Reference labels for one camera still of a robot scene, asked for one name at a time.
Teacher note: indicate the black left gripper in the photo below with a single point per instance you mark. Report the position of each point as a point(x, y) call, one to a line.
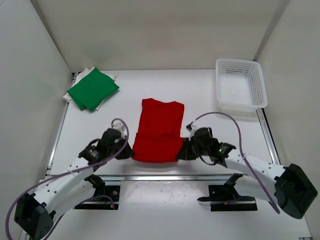
point(128, 151)

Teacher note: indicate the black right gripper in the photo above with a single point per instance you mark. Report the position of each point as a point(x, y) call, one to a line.
point(185, 153)

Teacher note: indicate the red t shirt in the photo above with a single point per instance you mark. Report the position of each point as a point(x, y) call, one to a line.
point(158, 138)

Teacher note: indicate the green t shirt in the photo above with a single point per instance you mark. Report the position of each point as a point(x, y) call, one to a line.
point(93, 90)

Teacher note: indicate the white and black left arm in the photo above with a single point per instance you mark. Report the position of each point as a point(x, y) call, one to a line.
point(37, 212)

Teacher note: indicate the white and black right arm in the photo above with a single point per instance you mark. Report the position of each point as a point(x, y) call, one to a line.
point(287, 186)

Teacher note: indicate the white plastic basket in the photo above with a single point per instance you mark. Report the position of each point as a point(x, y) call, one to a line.
point(240, 85)

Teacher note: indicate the aluminium table edge rail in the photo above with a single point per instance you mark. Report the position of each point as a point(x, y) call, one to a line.
point(166, 178)

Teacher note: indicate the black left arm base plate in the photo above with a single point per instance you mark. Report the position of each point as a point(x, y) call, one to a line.
point(105, 196)

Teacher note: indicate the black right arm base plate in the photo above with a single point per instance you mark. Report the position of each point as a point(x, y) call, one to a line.
point(225, 198)

